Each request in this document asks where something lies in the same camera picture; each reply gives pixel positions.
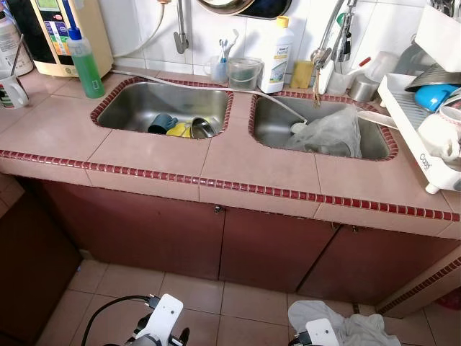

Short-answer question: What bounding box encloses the steel bowl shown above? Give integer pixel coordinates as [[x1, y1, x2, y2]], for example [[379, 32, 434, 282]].
[[189, 117, 217, 140]]

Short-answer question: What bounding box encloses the blue rabbit mug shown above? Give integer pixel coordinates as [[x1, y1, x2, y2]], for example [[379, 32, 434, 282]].
[[148, 113, 179, 136]]

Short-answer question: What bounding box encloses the steel kitchen faucet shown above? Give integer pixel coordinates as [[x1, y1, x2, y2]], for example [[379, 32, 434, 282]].
[[310, 0, 359, 73]]

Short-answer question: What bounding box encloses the white ceramic pitcher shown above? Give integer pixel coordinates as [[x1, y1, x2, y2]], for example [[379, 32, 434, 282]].
[[418, 107, 461, 163]]

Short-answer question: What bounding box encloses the blue bowl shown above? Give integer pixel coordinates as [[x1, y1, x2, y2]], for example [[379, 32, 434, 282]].
[[414, 83, 458, 114]]

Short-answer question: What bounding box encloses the steel pot lid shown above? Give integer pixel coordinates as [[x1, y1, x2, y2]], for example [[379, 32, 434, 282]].
[[403, 66, 461, 93]]

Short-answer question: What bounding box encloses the dark red cabinet door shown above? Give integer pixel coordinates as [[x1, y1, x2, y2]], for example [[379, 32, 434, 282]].
[[220, 209, 339, 293], [299, 227, 461, 303], [40, 180, 225, 280]]

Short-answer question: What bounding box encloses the steel cup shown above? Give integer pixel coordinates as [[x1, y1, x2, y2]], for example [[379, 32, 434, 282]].
[[348, 74, 380, 103]]

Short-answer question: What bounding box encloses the clear plastic jug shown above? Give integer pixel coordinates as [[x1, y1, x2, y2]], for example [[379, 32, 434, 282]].
[[364, 50, 400, 84]]

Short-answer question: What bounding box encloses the clear plastic bag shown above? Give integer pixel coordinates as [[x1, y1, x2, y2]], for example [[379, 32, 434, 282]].
[[285, 107, 363, 159]]

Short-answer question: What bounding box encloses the brown rubber band bundle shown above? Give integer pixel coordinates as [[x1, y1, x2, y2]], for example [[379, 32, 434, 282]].
[[310, 61, 323, 109]]

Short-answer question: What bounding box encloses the grey cloth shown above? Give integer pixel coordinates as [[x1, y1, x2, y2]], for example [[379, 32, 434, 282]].
[[288, 299, 400, 346]]

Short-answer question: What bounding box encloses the yellow sponge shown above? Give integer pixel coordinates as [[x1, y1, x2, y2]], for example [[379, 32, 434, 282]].
[[290, 60, 315, 91]]

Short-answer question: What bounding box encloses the steel sink basin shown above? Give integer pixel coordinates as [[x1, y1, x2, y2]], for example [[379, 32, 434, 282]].
[[249, 90, 399, 161], [90, 76, 235, 141]]

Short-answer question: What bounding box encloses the white yellow-capped bottle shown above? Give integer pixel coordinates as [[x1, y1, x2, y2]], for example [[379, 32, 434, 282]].
[[261, 16, 296, 94]]

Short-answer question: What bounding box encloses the green scouring pad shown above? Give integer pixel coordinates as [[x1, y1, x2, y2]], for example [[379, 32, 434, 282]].
[[230, 70, 260, 89]]

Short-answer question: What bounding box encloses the clear plastic tub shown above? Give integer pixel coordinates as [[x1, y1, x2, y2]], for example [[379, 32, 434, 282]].
[[227, 58, 264, 91]]

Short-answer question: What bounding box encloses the clear plastic cup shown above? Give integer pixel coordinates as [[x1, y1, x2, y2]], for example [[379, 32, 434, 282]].
[[209, 54, 231, 84]]

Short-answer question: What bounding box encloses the white toothbrush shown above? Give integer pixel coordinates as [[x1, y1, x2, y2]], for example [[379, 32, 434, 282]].
[[225, 29, 241, 60]]

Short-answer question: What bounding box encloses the blue toothbrush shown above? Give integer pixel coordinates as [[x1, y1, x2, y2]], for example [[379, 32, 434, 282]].
[[218, 37, 231, 62]]

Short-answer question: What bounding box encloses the beige water ionizer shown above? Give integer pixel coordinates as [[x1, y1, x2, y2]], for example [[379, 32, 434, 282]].
[[7, 0, 115, 78]]

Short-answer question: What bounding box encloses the green liquid bottle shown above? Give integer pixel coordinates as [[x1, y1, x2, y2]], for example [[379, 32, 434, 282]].
[[65, 25, 106, 99]]

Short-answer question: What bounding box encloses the dark brown side cabinet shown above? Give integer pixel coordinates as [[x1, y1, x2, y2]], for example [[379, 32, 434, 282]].
[[0, 191, 81, 345]]

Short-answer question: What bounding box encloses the white printed mug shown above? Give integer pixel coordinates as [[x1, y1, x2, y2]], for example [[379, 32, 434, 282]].
[[0, 71, 30, 109]]

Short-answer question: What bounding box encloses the thin steel spoon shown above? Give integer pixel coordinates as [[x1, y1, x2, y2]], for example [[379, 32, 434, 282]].
[[9, 32, 26, 79]]

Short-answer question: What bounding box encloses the white plastic jug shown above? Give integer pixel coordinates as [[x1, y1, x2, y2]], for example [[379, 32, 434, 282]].
[[0, 11, 35, 76]]

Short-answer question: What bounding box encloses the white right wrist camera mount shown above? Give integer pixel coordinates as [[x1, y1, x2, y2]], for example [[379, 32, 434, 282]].
[[304, 317, 341, 346]]

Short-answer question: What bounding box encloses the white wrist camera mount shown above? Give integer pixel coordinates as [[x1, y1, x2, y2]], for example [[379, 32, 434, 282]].
[[304, 317, 341, 346], [133, 293, 184, 346]]

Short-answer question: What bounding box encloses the steel wall tap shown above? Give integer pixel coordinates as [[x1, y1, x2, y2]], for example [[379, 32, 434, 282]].
[[173, 0, 192, 55]]

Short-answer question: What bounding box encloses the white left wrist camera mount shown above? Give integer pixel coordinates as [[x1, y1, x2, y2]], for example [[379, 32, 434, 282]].
[[133, 293, 184, 346]]

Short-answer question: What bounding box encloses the white wall hose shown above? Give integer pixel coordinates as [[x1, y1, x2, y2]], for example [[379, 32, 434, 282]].
[[112, 0, 168, 60]]

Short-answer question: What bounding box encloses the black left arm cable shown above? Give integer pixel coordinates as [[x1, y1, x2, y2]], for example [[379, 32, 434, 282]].
[[81, 294, 156, 346]]

